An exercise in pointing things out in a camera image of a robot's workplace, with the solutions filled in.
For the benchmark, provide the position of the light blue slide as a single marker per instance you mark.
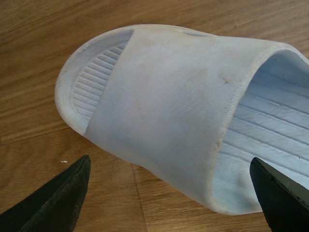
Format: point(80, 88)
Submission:
point(192, 108)

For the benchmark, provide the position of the right gripper black camera right finger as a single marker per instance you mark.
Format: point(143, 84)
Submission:
point(284, 202)

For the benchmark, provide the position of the right gripper black camera left finger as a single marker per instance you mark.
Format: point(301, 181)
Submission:
point(54, 207)

